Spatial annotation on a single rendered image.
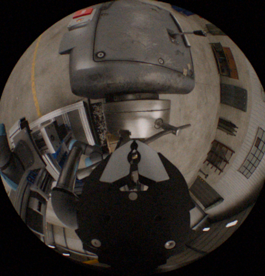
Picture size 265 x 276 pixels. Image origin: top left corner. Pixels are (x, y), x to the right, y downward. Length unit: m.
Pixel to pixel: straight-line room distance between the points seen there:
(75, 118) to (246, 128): 7.65
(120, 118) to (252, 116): 6.89
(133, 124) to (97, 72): 0.18
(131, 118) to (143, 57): 0.18
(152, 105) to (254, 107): 6.73
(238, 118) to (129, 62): 6.75
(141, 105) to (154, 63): 0.13
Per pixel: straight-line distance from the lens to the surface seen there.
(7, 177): 0.45
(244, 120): 6.82
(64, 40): 0.30
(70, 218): 0.30
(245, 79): 6.78
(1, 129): 0.41
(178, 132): 0.22
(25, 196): 0.69
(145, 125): 0.26
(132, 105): 0.24
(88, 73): 0.21
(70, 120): 1.37
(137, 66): 0.23
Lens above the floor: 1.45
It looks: 58 degrees down
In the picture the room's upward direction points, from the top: 140 degrees clockwise
